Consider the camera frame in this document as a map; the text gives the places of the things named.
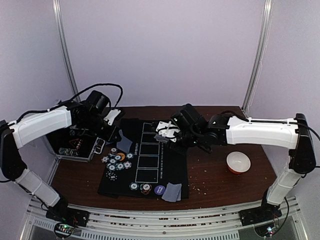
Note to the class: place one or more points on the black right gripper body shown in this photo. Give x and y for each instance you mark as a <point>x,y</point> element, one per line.
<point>172,144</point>

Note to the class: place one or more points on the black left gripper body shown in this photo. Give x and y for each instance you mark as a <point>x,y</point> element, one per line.
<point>93,125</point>

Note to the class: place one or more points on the orange big blind button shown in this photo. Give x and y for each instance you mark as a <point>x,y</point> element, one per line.
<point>122,156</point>

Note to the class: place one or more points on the blue green fifty chip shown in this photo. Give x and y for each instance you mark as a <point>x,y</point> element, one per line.
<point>129,155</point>

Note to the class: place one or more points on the purple small blind button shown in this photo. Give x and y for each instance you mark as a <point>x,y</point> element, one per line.
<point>159,190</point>

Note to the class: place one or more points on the mixed colour chip stack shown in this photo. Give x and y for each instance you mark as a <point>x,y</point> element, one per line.
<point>145,188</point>

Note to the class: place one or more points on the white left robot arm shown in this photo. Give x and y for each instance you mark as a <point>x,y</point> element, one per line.
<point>30,126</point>

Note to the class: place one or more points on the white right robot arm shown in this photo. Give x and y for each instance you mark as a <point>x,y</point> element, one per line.
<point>294,134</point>

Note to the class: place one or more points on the aluminium poker chip case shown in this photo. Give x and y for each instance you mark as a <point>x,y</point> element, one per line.
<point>75,144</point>

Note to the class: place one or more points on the black poker play mat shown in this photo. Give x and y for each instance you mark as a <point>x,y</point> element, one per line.
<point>153,163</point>

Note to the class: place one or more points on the orange white bowl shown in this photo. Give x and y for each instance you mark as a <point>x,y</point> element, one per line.
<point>238,162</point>

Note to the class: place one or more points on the aluminium frame post left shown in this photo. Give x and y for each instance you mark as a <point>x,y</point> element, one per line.
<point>64,47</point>

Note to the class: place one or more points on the aluminium frame post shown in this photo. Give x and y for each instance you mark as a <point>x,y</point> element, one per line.
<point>64,47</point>
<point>260,50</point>

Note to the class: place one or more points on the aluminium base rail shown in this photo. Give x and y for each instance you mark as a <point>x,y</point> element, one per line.
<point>217,223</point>

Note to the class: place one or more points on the aluminium frame post right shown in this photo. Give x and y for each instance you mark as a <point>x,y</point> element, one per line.
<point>260,50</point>

